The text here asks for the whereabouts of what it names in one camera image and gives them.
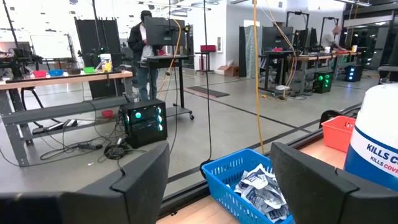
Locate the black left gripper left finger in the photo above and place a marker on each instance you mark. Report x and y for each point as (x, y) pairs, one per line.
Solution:
(136, 193)

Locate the cardboard box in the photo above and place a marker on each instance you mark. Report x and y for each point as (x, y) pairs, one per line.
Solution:
(228, 71)

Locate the orange plastic basket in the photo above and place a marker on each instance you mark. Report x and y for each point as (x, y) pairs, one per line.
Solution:
(337, 133)

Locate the red bowl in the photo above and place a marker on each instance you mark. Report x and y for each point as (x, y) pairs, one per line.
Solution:
(39, 73)
(107, 114)

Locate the wooden background table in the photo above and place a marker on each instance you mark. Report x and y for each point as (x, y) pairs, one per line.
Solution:
(323, 56)

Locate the red bin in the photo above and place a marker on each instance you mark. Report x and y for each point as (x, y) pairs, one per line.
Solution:
(208, 48)

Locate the black computer tower blue lights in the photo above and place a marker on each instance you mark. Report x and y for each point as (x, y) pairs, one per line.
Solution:
(354, 73)

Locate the person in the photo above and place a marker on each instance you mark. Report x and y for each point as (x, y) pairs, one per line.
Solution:
(331, 39)
(138, 46)

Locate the whiteboard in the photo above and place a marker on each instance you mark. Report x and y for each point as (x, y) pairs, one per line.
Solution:
(51, 46)

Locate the black robot arm on workbench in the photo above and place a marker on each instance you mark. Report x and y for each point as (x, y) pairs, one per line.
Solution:
(93, 56)
(18, 57)

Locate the blue bowl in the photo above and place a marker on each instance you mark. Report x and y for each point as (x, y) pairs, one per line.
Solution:
(56, 72)

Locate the green bowl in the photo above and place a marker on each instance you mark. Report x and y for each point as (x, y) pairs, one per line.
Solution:
(89, 70)

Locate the black partition panel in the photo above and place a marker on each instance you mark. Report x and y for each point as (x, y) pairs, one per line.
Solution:
(96, 37)

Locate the dark bowl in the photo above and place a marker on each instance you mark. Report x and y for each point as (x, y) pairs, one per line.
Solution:
(74, 71)

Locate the small background wipes canister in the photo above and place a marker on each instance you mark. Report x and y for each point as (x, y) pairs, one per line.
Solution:
(106, 63)

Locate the blue plastic basket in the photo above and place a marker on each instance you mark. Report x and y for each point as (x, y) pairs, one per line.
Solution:
(217, 174)

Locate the black background monitor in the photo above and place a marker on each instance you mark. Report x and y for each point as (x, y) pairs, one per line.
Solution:
(276, 39)

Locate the wooden workbench grey frame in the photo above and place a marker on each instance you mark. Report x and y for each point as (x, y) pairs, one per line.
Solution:
(62, 79)

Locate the black monitor on stand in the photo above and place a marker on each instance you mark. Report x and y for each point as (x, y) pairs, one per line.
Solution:
(164, 31)

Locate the dark floor mat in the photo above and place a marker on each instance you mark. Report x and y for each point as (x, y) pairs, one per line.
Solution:
(207, 92)

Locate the black computer tower green lights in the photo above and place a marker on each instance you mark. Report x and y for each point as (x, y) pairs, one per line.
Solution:
(144, 124)
(322, 82)

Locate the black rolling monitor stand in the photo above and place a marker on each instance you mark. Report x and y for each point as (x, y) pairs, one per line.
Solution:
(164, 60)

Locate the Lysol wipes canister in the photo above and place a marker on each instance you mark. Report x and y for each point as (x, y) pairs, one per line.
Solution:
(376, 130)

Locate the grey-green partition panel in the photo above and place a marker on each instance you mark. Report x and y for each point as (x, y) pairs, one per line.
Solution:
(252, 49)

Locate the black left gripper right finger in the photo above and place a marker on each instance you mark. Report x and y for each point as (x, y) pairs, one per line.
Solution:
(311, 193)

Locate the black power strip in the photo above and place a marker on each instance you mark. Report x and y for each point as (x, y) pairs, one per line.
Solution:
(90, 146)

